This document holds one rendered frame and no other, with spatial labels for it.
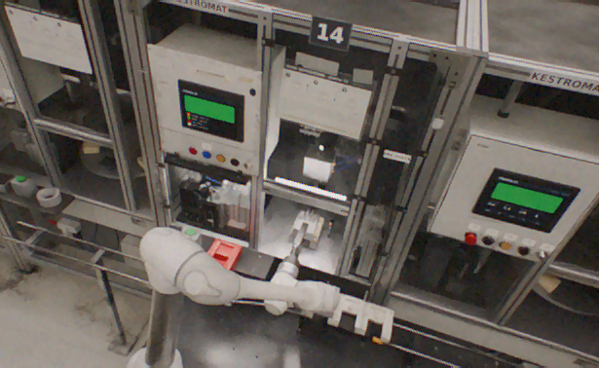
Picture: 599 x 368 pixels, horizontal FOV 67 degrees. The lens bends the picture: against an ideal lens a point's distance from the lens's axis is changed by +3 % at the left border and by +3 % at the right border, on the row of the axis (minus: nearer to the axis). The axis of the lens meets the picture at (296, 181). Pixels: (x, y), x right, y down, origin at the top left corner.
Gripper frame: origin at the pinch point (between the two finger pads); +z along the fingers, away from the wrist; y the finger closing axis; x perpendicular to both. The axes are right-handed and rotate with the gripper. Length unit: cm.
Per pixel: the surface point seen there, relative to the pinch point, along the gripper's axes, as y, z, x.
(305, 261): -12.0, -6.8, -4.1
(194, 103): 63, -7, 45
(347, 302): -15.5, -18.3, -27.4
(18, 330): -100, -50, 150
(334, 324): -15.8, -30.3, -24.6
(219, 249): -7.1, -17.8, 33.8
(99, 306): -102, -22, 117
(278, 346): -33, -40, -3
